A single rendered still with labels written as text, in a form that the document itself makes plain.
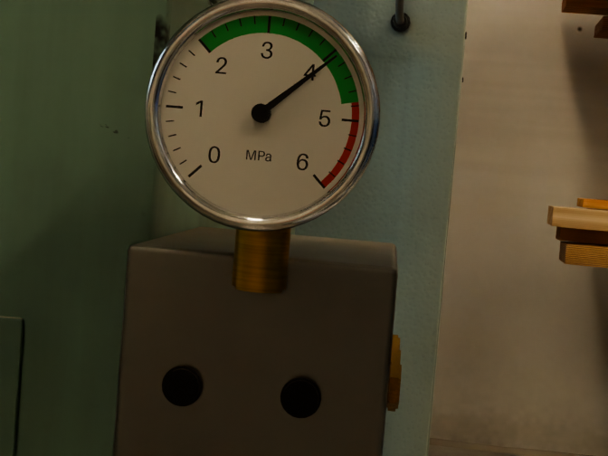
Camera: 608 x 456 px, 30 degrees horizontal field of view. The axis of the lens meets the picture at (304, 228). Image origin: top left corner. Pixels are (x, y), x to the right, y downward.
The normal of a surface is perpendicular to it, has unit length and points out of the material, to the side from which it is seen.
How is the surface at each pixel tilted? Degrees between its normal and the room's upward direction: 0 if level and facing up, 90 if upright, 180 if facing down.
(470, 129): 90
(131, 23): 90
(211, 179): 90
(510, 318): 90
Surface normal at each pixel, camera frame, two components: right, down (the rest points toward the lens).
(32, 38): -0.07, 0.04
